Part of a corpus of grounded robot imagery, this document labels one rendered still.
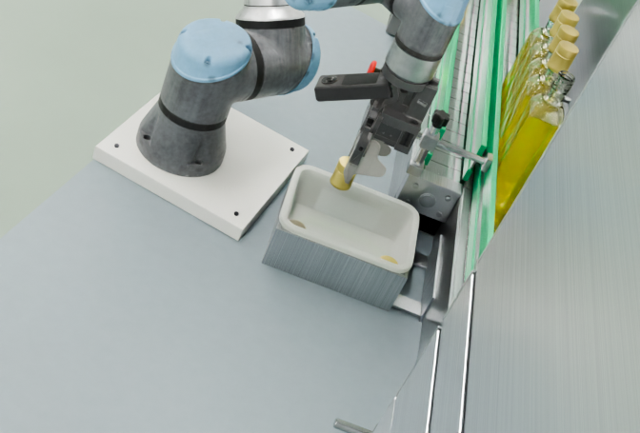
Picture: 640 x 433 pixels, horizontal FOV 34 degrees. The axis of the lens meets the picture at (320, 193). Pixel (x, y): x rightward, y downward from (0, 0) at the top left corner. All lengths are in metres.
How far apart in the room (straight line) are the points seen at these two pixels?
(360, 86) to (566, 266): 0.99
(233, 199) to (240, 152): 0.13
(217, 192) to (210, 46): 0.25
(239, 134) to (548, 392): 1.37
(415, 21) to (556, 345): 0.96
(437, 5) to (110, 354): 0.65
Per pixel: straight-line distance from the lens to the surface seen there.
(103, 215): 1.66
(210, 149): 1.72
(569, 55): 1.72
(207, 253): 1.65
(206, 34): 1.66
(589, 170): 0.62
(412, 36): 1.48
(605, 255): 0.54
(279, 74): 1.72
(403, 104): 1.56
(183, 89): 1.66
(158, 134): 1.72
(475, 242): 1.65
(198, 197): 1.70
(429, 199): 1.78
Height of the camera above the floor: 1.87
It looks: 37 degrees down
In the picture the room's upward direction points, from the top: 24 degrees clockwise
